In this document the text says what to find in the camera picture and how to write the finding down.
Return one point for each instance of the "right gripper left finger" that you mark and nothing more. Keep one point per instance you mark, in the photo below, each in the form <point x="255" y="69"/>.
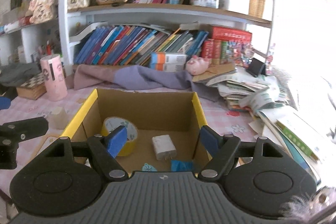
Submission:
<point x="104" y="150"/>

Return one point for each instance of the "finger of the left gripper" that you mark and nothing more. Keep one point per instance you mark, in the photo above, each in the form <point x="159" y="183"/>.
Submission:
<point x="15" y="132"/>
<point x="5" y="103"/>

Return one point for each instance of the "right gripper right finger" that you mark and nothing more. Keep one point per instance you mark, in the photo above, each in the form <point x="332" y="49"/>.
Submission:
<point x="222" y="149"/>

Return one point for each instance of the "yellow tape roll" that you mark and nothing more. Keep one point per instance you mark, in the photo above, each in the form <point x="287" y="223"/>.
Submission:
<point x="120" y="136"/>

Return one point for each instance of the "cream cube block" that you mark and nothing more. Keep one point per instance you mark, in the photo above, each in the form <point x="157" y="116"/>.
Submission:
<point x="58" y="118"/>

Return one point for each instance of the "white charger plug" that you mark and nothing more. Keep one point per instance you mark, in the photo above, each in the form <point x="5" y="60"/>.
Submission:
<point x="164" y="147"/>

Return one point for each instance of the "grey garment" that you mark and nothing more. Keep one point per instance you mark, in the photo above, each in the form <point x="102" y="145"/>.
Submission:
<point x="16" y="74"/>

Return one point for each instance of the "wooden chess box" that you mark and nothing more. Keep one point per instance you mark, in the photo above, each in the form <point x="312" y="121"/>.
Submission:
<point x="32" y="89"/>

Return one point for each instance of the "pink checkered table mat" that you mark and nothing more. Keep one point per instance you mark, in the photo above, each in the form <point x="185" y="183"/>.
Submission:
<point x="218" y="117"/>

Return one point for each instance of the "blue toy piece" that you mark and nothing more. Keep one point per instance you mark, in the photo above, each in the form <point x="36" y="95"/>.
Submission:
<point x="181" y="166"/>

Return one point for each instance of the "pink cartoon humidifier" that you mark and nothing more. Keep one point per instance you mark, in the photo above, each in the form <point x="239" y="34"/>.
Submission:
<point x="54" y="77"/>

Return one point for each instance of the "yellow cardboard box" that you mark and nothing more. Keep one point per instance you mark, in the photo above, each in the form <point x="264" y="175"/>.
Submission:
<point x="178" y="114"/>

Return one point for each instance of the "pile of papers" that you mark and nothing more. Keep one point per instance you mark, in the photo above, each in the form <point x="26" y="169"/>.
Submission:
<point x="262" y="96"/>

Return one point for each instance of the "pink purple cloth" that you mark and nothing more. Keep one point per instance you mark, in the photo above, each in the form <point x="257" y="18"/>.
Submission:
<point x="136" y="77"/>

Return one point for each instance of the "pink pig figurine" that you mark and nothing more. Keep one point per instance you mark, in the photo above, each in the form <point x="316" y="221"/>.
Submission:
<point x="197" y="65"/>

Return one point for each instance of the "black phone stand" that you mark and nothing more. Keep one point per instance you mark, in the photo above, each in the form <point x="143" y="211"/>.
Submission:
<point x="256" y="68"/>

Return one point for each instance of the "pink plush doll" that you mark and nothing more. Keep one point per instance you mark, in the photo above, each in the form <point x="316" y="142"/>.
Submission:
<point x="43" y="11"/>

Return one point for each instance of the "orange white carton box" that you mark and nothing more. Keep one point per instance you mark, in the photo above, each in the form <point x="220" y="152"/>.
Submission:
<point x="167" y="62"/>

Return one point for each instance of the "red book box set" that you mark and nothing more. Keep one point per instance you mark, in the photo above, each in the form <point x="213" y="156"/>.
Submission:
<point x="230" y="34"/>

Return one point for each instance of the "white bookshelf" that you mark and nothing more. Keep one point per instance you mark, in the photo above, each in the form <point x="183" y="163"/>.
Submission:
<point x="157" y="14"/>

